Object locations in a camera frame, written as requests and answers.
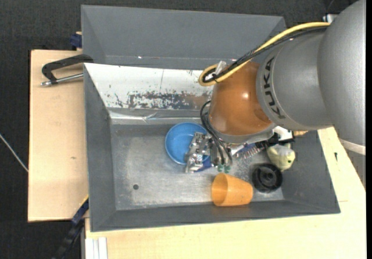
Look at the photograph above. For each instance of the black round ribbed lid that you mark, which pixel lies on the black round ribbed lid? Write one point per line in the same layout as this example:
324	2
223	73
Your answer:
267	178

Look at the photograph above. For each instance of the blue bowl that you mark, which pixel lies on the blue bowl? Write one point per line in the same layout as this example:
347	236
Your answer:
178	143

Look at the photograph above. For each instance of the black cylinder on white bracket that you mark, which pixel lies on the black cylinder on white bracket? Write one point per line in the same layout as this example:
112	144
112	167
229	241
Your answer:
252	152

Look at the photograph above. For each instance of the orange plastic cup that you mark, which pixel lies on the orange plastic cup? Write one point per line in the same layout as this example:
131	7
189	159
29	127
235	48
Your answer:
232	191

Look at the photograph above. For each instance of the brown cardboard board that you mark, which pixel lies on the brown cardboard board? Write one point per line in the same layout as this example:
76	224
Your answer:
55	141

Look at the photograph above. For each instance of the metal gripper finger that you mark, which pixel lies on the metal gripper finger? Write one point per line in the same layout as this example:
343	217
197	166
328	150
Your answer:
195	162
199	143

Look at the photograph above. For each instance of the pale yellow toy animal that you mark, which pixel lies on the pale yellow toy animal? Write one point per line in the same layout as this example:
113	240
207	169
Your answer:
282	154

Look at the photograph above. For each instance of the grey metal bin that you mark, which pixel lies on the grey metal bin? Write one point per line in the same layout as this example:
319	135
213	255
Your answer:
151	165

